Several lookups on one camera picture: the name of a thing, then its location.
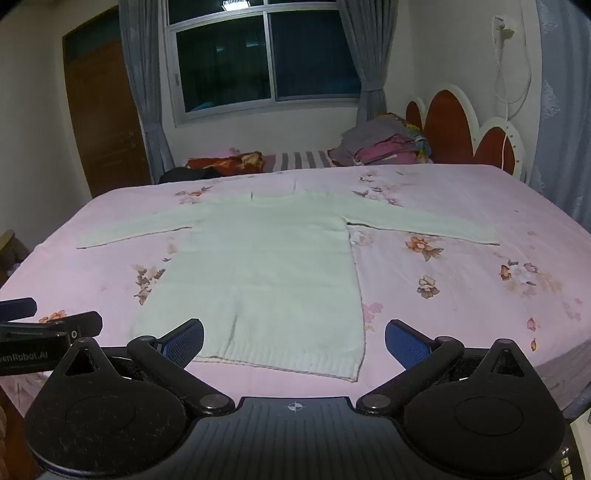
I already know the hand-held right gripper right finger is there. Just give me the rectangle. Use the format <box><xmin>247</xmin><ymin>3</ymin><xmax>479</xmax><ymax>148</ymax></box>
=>
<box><xmin>356</xmin><ymin>318</ymin><xmax>534</xmax><ymax>416</ymax></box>

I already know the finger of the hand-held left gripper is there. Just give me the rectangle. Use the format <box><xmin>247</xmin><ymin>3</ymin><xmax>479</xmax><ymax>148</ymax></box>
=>
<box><xmin>0</xmin><ymin>311</ymin><xmax>103</xmax><ymax>344</ymax></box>
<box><xmin>0</xmin><ymin>298</ymin><xmax>38</xmax><ymax>322</ymax></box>

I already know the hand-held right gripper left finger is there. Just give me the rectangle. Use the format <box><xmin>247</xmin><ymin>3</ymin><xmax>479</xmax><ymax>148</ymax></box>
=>
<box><xmin>60</xmin><ymin>318</ymin><xmax>236</xmax><ymax>418</ymax></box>

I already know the pile of folded clothes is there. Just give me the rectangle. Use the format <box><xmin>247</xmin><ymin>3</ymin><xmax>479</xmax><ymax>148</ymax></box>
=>
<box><xmin>328</xmin><ymin>112</ymin><xmax>435</xmax><ymax>167</ymax></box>

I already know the wooden furniture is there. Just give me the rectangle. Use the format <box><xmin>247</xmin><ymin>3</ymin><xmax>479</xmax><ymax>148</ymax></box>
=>
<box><xmin>0</xmin><ymin>228</ymin><xmax>31</xmax><ymax>282</ymax></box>

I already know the pink floral bed sheet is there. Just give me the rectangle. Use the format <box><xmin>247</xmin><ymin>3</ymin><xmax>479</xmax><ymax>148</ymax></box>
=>
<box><xmin>0</xmin><ymin>164</ymin><xmax>591</xmax><ymax>416</ymax></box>

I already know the black cloth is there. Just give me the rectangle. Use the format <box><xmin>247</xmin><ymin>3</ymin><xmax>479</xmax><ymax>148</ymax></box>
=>
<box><xmin>159</xmin><ymin>166</ymin><xmax>218</xmax><ymax>184</ymax></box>

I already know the red floral cloth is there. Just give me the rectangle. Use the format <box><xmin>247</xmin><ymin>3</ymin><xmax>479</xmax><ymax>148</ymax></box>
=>
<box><xmin>185</xmin><ymin>151</ymin><xmax>264</xmax><ymax>176</ymax></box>

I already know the brown wooden door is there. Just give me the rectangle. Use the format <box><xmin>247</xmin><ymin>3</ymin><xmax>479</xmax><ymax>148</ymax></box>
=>
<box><xmin>62</xmin><ymin>21</ymin><xmax>153</xmax><ymax>199</ymax></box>

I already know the grey striped cloth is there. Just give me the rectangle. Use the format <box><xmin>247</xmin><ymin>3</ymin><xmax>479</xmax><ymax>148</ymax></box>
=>
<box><xmin>270</xmin><ymin>150</ymin><xmax>335</xmax><ymax>172</ymax></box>

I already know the red and white headboard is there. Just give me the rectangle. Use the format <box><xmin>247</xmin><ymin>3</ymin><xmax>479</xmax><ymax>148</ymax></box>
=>
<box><xmin>405</xmin><ymin>83</ymin><xmax>527</xmax><ymax>178</ymax></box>

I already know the grey patterned curtain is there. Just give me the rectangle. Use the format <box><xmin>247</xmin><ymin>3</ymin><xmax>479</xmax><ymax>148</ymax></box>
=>
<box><xmin>529</xmin><ymin>0</ymin><xmax>591</xmax><ymax>227</ymax></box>

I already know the sliding glass window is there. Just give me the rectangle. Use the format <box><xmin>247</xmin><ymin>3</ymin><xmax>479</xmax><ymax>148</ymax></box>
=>
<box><xmin>166</xmin><ymin>0</ymin><xmax>363</xmax><ymax>125</ymax></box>

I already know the white cable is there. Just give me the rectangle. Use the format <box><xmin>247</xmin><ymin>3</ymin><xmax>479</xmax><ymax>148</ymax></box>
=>
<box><xmin>494</xmin><ymin>28</ymin><xmax>532</xmax><ymax>169</ymax></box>

